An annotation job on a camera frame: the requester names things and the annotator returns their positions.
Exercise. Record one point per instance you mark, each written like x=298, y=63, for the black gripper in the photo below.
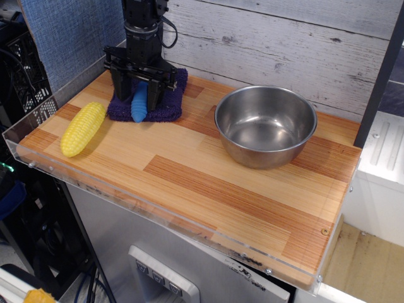
x=141, y=58

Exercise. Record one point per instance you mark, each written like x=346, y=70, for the blue handled metal spoon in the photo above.
x=139, y=104

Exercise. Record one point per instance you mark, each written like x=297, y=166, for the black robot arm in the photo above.
x=145, y=13

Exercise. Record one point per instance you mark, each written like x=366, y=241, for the stainless steel bowl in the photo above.
x=264, y=127

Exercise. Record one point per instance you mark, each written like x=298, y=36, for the purple folded towel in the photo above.
x=168, y=110

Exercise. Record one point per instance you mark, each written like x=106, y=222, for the yellow toy corn cob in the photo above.
x=82, y=129

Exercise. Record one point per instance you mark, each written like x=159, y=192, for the black plastic crate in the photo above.
x=25, y=79

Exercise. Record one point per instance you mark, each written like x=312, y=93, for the clear acrylic table guard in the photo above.
x=278, y=222

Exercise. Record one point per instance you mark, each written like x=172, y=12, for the stainless steel toy fridge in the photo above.
x=145, y=261

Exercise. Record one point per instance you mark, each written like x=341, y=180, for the yellow object bottom left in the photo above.
x=38, y=296

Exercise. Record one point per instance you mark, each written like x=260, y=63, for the white toy sink unit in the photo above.
x=374, y=202

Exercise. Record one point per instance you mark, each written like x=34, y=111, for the black vertical post right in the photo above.
x=381, y=83

